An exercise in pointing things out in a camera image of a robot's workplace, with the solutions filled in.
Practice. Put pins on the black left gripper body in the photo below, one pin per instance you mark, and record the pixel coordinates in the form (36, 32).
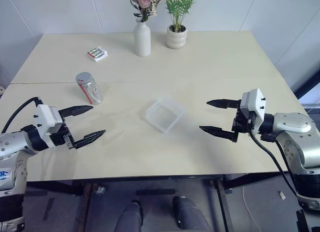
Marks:
(60, 138)

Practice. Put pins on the green leafy plant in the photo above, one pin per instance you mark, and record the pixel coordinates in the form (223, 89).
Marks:
(178, 5)

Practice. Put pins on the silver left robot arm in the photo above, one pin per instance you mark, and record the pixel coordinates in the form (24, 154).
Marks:
(12, 144)

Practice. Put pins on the dark slanted metal post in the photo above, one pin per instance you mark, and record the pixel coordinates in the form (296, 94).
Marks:
(308, 80)

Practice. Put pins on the dried pink flower bouquet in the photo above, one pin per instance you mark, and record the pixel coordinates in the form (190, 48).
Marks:
(143, 1)

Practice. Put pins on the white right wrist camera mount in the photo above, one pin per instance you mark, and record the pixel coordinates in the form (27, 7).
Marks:
(255, 101)

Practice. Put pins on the dark grey rounded shape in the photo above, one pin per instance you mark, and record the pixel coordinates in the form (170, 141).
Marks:
(190, 215)
(131, 217)

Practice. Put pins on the clear plastic tray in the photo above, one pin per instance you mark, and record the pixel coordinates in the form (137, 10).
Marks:
(162, 115)

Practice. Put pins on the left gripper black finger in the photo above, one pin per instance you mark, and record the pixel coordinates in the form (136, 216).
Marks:
(77, 110)
(90, 138)

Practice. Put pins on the cream ribbed plant pot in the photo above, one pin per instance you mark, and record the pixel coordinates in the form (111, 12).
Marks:
(177, 39)

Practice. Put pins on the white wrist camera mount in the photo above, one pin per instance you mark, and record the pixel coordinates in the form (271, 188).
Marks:
(255, 101)
(42, 116)

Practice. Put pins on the white ceramic vase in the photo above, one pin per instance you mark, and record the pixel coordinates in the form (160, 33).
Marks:
(142, 40)

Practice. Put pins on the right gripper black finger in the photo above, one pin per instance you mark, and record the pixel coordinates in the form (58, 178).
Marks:
(220, 132)
(225, 103)

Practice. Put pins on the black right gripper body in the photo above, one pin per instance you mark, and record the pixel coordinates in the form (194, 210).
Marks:
(243, 123)

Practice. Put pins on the small white floor object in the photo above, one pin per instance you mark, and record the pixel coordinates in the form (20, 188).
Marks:
(282, 195)

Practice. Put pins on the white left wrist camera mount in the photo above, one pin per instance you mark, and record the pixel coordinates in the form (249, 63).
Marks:
(42, 116)

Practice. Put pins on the grey lid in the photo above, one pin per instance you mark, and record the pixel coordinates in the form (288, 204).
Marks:
(83, 77)

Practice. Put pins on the black metal table frame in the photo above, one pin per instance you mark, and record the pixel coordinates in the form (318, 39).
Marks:
(62, 188)

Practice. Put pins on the battery pack in white card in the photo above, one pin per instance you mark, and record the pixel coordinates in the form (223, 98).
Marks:
(97, 53)

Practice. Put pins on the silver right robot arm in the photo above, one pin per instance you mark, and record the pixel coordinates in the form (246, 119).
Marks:
(292, 124)

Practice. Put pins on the black floor tape strip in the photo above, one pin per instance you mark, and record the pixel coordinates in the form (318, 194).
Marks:
(49, 209)

